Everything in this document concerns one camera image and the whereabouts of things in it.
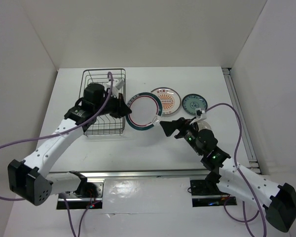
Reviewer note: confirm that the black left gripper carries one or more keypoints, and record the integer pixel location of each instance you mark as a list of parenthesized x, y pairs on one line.
[(121, 108)]

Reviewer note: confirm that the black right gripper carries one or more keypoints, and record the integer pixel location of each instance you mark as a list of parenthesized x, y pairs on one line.
[(169, 127)]

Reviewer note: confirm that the green red rimmed plate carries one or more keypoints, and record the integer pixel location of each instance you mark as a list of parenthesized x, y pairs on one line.
[(146, 111)]

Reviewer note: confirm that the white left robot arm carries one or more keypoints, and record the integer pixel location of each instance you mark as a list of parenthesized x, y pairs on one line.
[(30, 178)]

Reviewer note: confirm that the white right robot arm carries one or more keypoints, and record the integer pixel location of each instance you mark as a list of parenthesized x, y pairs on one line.
[(278, 202)]

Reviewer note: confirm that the small beige speckled dish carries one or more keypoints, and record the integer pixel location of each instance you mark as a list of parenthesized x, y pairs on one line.
[(202, 124)]

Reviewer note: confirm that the orange sunburst plate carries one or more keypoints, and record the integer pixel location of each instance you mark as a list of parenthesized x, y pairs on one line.
[(169, 98)]

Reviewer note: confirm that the small blue patterned plate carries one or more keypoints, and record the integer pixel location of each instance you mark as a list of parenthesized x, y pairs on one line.
[(191, 102)]

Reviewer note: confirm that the metal wire dish rack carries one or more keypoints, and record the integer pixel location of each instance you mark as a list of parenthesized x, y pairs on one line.
[(105, 125)]

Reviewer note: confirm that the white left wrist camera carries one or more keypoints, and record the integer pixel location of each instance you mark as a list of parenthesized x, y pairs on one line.
[(117, 85)]

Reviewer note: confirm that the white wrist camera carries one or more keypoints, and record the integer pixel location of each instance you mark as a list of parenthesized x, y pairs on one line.
[(117, 85), (199, 116)]

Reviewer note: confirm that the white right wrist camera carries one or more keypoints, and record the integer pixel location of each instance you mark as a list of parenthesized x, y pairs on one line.
[(199, 116)]

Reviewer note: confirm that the aluminium front rail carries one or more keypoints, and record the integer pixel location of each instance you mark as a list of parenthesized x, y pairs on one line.
[(190, 173)]

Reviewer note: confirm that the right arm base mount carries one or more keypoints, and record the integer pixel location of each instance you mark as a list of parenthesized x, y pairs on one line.
[(205, 194)]

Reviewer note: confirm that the aluminium side rail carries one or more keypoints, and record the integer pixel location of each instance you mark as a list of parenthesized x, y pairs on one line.
[(253, 162)]

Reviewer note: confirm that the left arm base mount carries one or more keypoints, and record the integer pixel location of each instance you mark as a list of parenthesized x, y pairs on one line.
[(93, 196)]

